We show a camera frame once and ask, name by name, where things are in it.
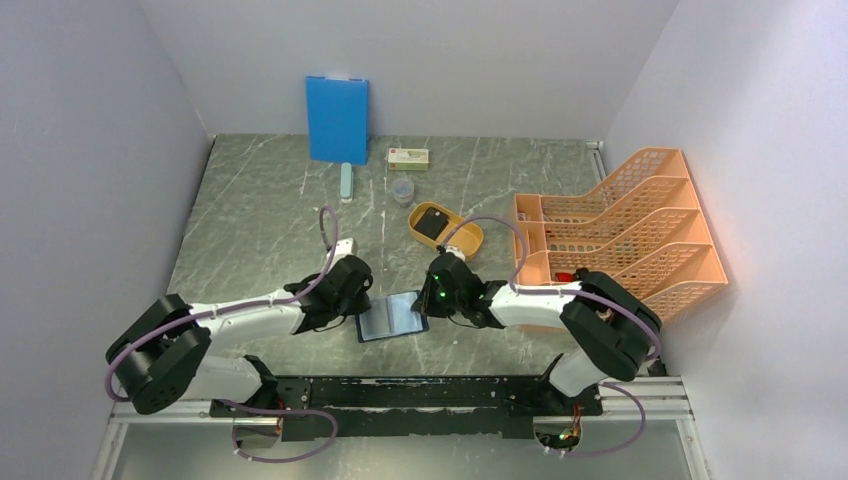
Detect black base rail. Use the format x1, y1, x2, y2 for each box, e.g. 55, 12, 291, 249
209, 371, 603, 441

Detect red black object in rack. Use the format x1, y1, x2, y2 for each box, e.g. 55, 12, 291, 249
553, 269, 582, 283

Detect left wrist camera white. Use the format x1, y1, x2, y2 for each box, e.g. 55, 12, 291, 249
326, 237, 358, 263

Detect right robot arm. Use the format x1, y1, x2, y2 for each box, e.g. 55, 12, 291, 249
412, 252, 662, 414

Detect orange file organizer rack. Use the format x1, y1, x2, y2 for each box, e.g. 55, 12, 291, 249
512, 147, 728, 323

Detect small red white box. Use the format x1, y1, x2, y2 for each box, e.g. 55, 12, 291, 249
386, 148, 430, 171

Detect small clear plastic cup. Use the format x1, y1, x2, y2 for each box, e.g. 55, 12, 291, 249
391, 178, 415, 207

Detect dark blue card holder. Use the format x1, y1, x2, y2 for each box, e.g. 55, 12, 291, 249
355, 290, 429, 343

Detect yellow oval tray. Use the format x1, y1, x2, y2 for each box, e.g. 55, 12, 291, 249
407, 202, 484, 260

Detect black card in tray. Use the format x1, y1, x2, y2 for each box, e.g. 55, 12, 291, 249
415, 207, 449, 241

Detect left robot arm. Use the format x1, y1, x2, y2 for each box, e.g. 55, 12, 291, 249
105, 255, 373, 416

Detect blue board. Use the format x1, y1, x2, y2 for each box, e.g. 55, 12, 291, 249
305, 76, 369, 165

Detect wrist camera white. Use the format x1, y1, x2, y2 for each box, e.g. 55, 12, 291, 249
326, 237, 358, 263
437, 244, 466, 262

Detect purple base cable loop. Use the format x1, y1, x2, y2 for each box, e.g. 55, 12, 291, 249
231, 409, 339, 464

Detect light blue eraser stick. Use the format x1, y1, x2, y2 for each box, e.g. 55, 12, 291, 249
339, 163, 354, 203

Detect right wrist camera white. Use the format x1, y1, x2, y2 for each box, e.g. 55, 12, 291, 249
437, 244, 466, 262

